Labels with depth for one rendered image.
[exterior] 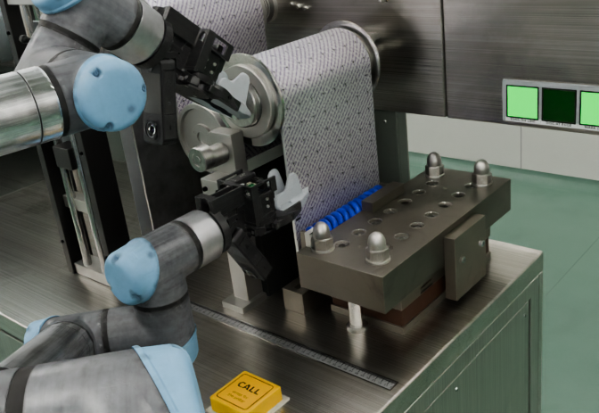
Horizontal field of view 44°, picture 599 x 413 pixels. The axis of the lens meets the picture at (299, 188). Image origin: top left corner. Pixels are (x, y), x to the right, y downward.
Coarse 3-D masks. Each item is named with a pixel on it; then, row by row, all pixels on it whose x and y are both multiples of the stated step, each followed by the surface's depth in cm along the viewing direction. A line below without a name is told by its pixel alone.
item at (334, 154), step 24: (360, 96) 125; (312, 120) 116; (336, 120) 121; (360, 120) 126; (288, 144) 112; (312, 144) 117; (336, 144) 122; (360, 144) 127; (288, 168) 113; (312, 168) 118; (336, 168) 123; (360, 168) 128; (312, 192) 119; (336, 192) 124; (360, 192) 129; (312, 216) 120
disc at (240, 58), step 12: (240, 60) 111; (252, 60) 109; (264, 72) 108; (276, 84) 108; (276, 96) 108; (276, 108) 109; (276, 120) 110; (276, 132) 111; (252, 144) 116; (264, 144) 114
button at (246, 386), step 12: (228, 384) 101; (240, 384) 101; (252, 384) 100; (264, 384) 100; (216, 396) 99; (228, 396) 98; (240, 396) 98; (252, 396) 98; (264, 396) 98; (276, 396) 99; (216, 408) 99; (228, 408) 97; (240, 408) 96; (252, 408) 96; (264, 408) 97
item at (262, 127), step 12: (228, 72) 112; (240, 72) 110; (252, 72) 109; (252, 84) 110; (264, 84) 108; (264, 96) 109; (264, 108) 110; (228, 120) 116; (264, 120) 111; (252, 132) 113; (264, 132) 112
